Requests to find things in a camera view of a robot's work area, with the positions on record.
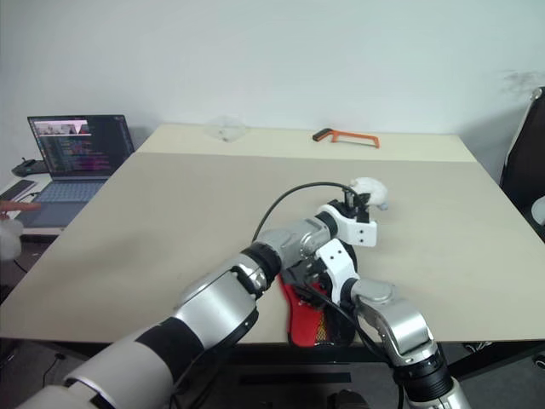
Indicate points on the white fluffy object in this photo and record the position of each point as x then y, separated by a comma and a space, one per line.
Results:
371, 191

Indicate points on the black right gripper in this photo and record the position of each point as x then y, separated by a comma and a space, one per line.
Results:
303, 272

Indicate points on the person's bare hand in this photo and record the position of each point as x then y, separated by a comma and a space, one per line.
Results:
19, 207

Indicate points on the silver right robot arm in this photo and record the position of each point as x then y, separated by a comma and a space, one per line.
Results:
404, 332

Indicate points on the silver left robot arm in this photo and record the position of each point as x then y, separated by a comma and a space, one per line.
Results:
221, 304

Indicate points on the open grey laptop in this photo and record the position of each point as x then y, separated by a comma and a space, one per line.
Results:
78, 153

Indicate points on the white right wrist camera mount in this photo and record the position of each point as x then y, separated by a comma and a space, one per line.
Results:
338, 264

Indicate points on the red and black bag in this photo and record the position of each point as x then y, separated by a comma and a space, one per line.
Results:
304, 317

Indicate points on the clear plastic bag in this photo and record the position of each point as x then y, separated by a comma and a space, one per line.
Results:
225, 130

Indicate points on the black handheld controller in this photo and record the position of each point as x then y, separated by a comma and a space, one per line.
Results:
26, 167

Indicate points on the white fluffy sleeve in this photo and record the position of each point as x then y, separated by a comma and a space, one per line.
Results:
8, 238

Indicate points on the black smartphone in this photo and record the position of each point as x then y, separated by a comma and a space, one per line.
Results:
18, 189

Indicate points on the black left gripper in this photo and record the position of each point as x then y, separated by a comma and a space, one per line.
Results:
338, 208

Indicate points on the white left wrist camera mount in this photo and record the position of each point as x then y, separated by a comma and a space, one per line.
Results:
355, 230

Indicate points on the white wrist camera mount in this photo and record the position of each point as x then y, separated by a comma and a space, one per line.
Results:
338, 264
355, 230

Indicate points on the black and white office chair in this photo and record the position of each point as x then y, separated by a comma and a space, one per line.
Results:
526, 166

